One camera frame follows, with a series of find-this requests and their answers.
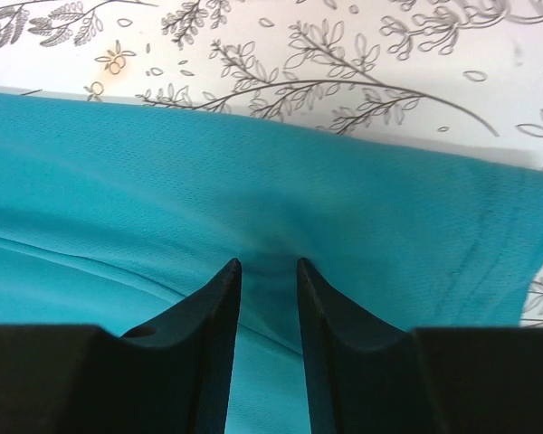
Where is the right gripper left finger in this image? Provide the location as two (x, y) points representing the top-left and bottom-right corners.
(121, 259), (242, 433)

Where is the teal t-shirt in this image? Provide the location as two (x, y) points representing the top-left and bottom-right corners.
(0, 94), (543, 433)

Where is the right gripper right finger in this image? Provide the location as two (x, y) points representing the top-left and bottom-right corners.
(297, 259), (415, 433)

